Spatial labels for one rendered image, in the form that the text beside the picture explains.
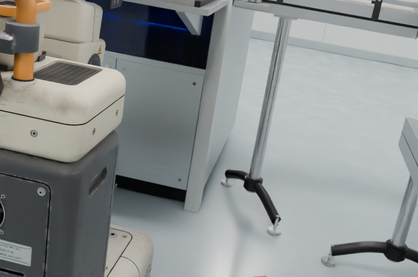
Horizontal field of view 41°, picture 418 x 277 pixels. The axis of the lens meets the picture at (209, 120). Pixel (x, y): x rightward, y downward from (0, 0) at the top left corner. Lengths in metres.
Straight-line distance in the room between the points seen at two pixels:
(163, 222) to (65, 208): 1.27
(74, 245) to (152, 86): 1.25
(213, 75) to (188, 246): 0.65
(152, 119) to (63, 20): 1.00
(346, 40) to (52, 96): 5.95
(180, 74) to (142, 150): 0.36
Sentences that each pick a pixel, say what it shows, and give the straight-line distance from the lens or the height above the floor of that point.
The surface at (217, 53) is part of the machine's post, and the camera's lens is 2.14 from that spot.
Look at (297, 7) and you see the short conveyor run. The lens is 2.20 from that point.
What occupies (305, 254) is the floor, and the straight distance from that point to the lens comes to 2.25.
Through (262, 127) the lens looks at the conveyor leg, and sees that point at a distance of 2.34.
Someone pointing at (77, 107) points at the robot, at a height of 0.79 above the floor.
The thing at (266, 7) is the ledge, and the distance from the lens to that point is 2.10.
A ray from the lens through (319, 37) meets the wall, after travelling 6.75.
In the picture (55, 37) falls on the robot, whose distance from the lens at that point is 1.36.
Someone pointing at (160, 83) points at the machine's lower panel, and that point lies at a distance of 2.22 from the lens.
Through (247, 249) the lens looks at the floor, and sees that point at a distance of 2.19.
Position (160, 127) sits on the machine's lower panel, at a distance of 2.26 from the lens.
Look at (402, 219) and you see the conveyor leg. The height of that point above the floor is 0.25.
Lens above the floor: 1.10
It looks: 18 degrees down
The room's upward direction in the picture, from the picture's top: 9 degrees clockwise
